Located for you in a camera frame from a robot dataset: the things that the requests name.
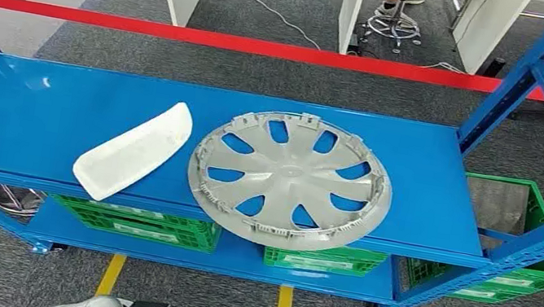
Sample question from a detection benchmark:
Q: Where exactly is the chrome base stool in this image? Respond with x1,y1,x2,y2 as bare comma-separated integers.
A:
360,0,440,58

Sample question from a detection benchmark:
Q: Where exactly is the blue metal shelf rack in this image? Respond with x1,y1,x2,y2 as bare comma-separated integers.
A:
0,0,544,307

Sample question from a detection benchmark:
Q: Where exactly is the chrome stanchion post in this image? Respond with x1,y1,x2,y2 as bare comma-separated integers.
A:
0,184,48,220

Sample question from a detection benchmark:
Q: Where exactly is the grey wheel hubcap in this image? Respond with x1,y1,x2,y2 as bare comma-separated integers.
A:
177,96,404,265

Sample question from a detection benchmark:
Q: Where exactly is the white curved plastic part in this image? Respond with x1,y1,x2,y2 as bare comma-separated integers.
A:
68,86,197,215

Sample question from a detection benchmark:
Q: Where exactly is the red barrier belt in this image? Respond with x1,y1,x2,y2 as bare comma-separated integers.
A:
0,0,544,103

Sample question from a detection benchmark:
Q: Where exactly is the white floor cable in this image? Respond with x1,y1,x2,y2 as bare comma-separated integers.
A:
235,0,330,50

